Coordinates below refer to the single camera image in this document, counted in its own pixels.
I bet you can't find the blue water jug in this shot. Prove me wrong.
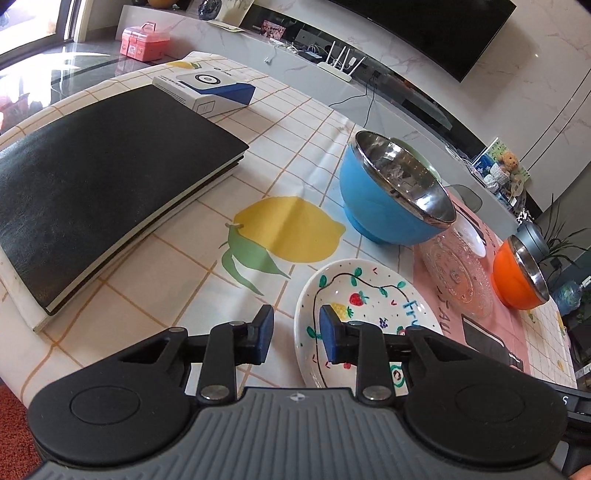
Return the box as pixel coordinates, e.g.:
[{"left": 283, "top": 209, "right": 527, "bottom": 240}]
[{"left": 552, "top": 281, "right": 583, "bottom": 316}]

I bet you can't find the white wifi router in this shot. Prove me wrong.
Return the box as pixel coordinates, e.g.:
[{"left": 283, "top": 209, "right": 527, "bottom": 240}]
[{"left": 317, "top": 41, "right": 366, "bottom": 83}]

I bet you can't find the lemon pattern tablecloth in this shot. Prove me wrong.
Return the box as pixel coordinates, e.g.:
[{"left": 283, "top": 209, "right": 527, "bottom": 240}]
[{"left": 0, "top": 50, "right": 578, "bottom": 409}]

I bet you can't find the grey chair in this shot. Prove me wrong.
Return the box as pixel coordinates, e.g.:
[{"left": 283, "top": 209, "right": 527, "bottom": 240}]
[{"left": 447, "top": 184, "right": 483, "bottom": 213}]

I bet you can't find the pink storage box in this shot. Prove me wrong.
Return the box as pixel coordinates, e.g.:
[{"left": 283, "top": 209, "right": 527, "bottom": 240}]
[{"left": 120, "top": 22, "right": 170, "bottom": 62}]

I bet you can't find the grey metal bin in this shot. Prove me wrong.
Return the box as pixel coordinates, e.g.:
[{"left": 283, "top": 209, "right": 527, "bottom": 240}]
[{"left": 516, "top": 221, "right": 549, "bottom": 263}]

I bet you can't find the black television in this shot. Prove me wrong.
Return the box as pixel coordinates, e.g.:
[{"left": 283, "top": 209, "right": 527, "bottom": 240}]
[{"left": 335, "top": 0, "right": 516, "bottom": 82}]

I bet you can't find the clear glass beaded plate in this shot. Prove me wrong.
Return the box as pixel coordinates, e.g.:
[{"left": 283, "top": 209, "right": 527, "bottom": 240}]
[{"left": 419, "top": 227, "right": 494, "bottom": 320}]

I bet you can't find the teddy bear toy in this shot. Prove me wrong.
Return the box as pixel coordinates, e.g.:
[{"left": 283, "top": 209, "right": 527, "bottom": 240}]
[{"left": 498, "top": 150, "right": 520, "bottom": 175}]

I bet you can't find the black notebook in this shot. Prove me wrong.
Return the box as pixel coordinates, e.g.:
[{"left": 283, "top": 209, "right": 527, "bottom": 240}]
[{"left": 1, "top": 86, "right": 247, "bottom": 328}]

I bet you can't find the pink restaurant placemat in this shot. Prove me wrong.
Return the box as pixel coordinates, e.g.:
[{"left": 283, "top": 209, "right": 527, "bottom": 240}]
[{"left": 413, "top": 196, "right": 531, "bottom": 374}]

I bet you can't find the blue steel bowl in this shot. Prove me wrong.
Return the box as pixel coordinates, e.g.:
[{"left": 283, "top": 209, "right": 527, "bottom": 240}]
[{"left": 339, "top": 130, "right": 457, "bottom": 246}]

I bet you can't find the green potted plant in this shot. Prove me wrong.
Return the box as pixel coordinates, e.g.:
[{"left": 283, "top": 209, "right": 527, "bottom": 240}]
[{"left": 538, "top": 195, "right": 590, "bottom": 275}]

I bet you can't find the white blue product box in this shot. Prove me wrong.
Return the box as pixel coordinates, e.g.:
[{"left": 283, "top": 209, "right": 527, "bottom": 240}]
[{"left": 152, "top": 69, "right": 256, "bottom": 118}]

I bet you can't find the white fruit painted plate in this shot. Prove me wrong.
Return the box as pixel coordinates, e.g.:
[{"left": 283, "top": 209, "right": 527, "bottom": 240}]
[{"left": 294, "top": 259, "right": 442, "bottom": 389}]

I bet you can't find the orange steel bowl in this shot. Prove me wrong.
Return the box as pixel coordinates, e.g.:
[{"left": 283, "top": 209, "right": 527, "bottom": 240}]
[{"left": 491, "top": 235, "right": 550, "bottom": 310}]

